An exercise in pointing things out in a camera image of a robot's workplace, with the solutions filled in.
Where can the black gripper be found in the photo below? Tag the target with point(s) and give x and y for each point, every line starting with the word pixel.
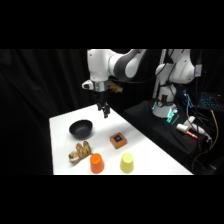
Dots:
pixel 100 96

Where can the tiger striped plush toy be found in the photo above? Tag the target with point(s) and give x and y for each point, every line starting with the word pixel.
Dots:
pixel 81 151

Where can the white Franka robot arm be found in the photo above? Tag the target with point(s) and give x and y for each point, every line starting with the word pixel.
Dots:
pixel 100 63

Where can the tan object behind wrist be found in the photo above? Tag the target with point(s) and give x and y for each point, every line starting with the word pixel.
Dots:
pixel 115 87

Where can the black bowl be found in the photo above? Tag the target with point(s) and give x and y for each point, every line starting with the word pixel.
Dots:
pixel 81 129

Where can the orange cup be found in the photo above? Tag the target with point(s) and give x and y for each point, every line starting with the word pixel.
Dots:
pixel 97 164

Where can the small green light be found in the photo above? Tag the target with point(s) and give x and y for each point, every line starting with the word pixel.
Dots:
pixel 173 115

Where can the black robot stand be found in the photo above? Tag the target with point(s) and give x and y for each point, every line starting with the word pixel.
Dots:
pixel 146 123

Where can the yellow cup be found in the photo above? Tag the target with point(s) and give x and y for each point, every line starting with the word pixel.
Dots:
pixel 127 163

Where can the black curtain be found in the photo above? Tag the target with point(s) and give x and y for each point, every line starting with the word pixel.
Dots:
pixel 33 86

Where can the black keyboard with blue glow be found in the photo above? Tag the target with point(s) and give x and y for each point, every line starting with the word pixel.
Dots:
pixel 210 100

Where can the orange block with blue square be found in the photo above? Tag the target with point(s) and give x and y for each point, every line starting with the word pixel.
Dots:
pixel 118 140

